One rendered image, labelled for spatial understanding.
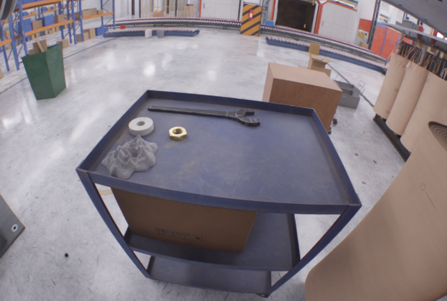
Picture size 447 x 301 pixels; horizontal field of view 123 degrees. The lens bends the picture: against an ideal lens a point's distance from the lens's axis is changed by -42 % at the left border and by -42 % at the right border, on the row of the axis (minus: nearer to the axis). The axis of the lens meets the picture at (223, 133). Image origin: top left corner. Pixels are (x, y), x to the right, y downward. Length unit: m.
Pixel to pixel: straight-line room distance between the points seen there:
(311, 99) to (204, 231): 0.77
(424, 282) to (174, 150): 0.70
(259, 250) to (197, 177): 0.43
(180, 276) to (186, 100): 0.84
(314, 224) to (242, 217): 1.08
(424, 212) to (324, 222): 1.16
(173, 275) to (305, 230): 0.90
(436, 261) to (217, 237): 0.60
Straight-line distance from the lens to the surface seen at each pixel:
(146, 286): 1.28
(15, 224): 1.93
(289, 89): 1.01
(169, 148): 0.54
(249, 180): 0.47
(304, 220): 1.57
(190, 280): 1.12
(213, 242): 0.70
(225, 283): 1.12
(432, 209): 0.54
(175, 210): 0.57
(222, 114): 0.66
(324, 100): 1.07
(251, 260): 0.77
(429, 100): 2.69
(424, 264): 0.57
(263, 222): 0.85
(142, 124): 0.63
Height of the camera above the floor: 1.21
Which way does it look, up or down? 35 degrees down
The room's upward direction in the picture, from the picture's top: 6 degrees clockwise
